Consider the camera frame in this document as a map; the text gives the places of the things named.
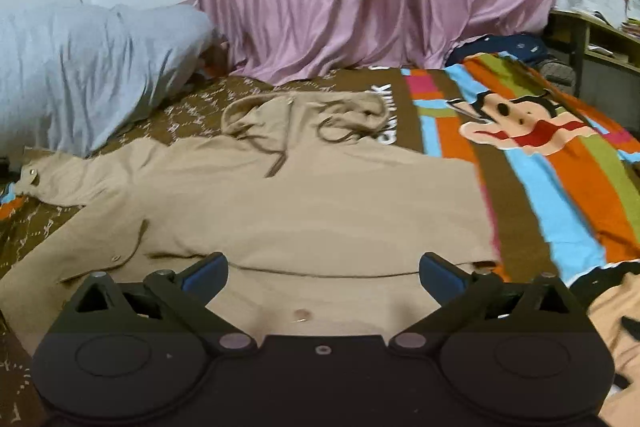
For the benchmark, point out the dark grey bag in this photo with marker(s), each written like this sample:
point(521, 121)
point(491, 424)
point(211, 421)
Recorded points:
point(556, 74)

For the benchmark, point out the beige hooded jacket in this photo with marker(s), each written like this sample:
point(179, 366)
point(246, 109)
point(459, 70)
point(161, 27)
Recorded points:
point(300, 207)

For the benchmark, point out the colourful striped printed blanket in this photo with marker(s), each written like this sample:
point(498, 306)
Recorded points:
point(550, 187)

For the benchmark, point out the wooden shelf unit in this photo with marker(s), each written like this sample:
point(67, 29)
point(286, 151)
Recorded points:
point(595, 37)

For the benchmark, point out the light grey pillow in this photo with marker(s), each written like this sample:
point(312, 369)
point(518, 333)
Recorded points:
point(75, 67)

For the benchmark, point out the dark blue bag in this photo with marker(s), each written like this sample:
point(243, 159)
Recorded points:
point(500, 44)

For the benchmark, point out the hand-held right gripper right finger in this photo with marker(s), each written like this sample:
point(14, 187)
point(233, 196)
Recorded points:
point(435, 274)

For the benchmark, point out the peach cloth with black spots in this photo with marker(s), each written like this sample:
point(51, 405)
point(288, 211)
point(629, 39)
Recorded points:
point(615, 322)

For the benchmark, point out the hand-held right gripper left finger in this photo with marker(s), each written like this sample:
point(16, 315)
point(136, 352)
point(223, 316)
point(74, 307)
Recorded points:
point(207, 272)

